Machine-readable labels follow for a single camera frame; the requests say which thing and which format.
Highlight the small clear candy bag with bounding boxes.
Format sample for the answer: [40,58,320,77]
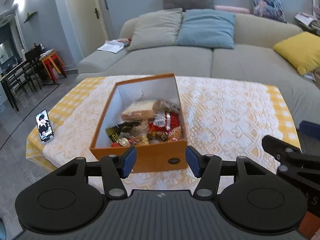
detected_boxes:
[111,137,137,147]

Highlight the black dining table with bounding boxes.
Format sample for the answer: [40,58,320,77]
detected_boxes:
[1,44,42,112]

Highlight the magazines pile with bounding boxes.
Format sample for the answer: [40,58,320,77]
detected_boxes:
[295,0,319,36]

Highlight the red spicy snack packet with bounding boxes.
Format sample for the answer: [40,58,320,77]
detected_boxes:
[147,111,182,142]

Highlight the floral patterned cushion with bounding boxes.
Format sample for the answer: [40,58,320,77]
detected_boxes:
[252,0,287,23]

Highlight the blue cushion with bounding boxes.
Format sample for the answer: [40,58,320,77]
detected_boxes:
[176,9,235,49]

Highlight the white lace tablecloth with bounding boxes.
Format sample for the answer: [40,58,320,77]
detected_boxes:
[42,74,284,193]

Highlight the red stool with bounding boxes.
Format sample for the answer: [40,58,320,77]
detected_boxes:
[40,49,67,84]

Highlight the dark grey cushion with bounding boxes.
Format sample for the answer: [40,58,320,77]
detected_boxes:
[163,0,214,11]

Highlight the yellow cushion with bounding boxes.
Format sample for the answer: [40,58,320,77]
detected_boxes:
[273,31,320,76]

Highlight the white door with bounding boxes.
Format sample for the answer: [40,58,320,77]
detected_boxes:
[55,0,109,64]

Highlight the dark seaweed snack bag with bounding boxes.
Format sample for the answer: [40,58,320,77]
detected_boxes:
[106,121,140,142]

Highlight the beige cushion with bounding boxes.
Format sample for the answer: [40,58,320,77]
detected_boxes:
[129,8,183,51]

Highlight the grey sofa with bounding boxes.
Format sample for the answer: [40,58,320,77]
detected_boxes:
[76,14,319,125]

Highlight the orange cardboard box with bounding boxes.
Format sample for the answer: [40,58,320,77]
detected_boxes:
[89,74,187,173]

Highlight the papers on sofa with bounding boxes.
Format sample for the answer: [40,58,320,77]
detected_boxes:
[97,38,131,54]

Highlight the smartphone on stand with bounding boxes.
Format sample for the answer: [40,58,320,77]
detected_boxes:
[35,109,54,144]

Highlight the pink blanket roll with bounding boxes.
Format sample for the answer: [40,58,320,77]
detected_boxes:
[214,5,251,14]

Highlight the clear bag yellow chips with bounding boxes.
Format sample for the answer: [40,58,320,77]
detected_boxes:
[131,126,160,146]

